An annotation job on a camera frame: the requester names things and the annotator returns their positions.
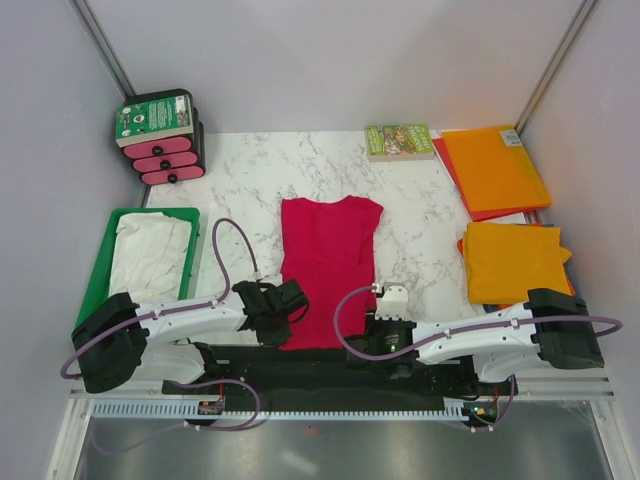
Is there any aluminium corner post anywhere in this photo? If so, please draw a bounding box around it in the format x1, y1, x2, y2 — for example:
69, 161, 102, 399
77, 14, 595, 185
69, 0, 135, 97
514, 0, 600, 136

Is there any orange folded t-shirt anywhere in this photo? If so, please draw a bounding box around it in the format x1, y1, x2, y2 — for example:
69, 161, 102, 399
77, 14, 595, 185
563, 263, 577, 296

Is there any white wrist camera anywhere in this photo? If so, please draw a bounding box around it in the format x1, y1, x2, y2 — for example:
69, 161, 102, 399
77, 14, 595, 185
374, 282, 409, 321
255, 273, 283, 286

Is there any green plastic tray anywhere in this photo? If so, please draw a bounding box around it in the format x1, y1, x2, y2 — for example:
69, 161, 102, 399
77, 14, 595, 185
75, 207, 200, 326

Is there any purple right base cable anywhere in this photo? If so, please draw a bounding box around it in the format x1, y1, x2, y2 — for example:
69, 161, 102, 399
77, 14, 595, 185
462, 372, 519, 434

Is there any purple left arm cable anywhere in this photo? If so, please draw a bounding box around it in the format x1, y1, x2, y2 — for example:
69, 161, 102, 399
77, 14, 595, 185
60, 217, 264, 380

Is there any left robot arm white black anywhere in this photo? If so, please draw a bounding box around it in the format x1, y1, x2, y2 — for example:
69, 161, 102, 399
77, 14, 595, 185
61, 280, 310, 394

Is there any magenta pink t-shirt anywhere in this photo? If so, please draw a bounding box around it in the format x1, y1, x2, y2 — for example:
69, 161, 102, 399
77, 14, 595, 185
281, 196, 384, 351

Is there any left aluminium corner post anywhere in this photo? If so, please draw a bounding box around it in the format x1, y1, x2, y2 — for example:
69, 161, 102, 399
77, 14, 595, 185
69, 0, 135, 97

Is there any green book on drawers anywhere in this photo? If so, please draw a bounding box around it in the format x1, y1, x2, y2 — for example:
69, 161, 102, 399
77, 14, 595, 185
115, 94, 194, 148

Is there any white slotted cable duct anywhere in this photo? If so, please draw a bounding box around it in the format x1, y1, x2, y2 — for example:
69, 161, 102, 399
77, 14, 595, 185
91, 398, 471, 422

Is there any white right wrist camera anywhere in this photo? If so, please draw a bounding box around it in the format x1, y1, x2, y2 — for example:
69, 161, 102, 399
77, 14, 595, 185
374, 282, 409, 321

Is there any black pink drawer unit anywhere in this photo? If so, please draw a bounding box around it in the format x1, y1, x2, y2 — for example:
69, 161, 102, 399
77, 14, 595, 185
117, 88, 206, 186

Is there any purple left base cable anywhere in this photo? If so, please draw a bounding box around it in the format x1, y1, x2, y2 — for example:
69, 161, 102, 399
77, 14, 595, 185
169, 379, 262, 434

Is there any yellow folded t-shirt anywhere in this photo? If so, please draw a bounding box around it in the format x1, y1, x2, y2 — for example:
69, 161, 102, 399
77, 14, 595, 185
457, 222, 572, 305

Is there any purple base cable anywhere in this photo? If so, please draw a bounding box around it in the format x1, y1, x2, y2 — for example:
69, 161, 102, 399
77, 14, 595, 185
462, 372, 519, 434
169, 379, 262, 434

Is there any green illustrated paperback book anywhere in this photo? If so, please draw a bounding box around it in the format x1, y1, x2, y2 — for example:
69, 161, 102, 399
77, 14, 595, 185
365, 124, 435, 162

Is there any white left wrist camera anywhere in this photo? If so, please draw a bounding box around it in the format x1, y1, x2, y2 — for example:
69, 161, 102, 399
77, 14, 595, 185
255, 273, 283, 286

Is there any white crumpled t-shirt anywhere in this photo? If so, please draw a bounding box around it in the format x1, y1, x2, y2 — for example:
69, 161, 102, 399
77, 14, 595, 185
108, 212, 192, 303

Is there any orange plastic folder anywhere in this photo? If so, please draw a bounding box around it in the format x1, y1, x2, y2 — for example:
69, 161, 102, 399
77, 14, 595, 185
441, 125, 552, 215

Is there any right aluminium corner post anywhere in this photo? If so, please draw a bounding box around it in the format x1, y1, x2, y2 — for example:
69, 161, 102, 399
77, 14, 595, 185
514, 0, 600, 136

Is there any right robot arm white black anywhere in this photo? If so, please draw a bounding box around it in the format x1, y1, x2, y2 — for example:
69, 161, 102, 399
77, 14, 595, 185
333, 284, 605, 396

